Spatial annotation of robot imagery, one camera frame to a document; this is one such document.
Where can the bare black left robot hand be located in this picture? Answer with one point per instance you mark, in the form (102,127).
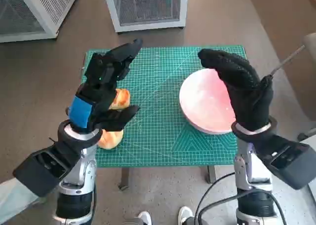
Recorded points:
(81,111)

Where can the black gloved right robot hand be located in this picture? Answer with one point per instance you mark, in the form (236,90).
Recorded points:
(249,99)

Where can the round toy bread bun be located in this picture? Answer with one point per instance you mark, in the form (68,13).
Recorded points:
(109,139)

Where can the long striped toy bread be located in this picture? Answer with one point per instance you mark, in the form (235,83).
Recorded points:
(122,99)

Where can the pink bowl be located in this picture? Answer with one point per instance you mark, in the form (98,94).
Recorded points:
(205,99)

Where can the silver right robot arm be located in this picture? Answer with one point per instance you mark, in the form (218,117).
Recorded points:
(247,170)

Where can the grey metal rod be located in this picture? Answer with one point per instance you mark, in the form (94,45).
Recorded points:
(287,60)

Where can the dark metal table leg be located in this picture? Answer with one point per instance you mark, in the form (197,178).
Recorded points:
(211,174)
(124,178)

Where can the green cutting mat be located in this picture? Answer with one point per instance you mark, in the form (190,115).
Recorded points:
(158,86)

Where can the wide white mesh cabinet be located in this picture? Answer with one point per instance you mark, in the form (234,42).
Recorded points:
(49,10)

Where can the white left foot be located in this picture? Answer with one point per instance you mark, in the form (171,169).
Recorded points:
(145,218)

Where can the white foot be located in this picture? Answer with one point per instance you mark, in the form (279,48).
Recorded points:
(185,215)
(145,218)

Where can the narrow white mesh cabinet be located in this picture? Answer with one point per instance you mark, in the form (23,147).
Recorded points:
(148,5)

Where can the white right foot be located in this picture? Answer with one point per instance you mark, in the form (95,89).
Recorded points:
(185,215)

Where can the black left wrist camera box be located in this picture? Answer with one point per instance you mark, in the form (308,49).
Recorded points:
(42,170)

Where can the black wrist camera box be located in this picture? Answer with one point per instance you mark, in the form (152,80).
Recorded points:
(42,170)
(291,165)

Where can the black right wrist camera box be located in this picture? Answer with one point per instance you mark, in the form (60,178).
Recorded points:
(291,165)

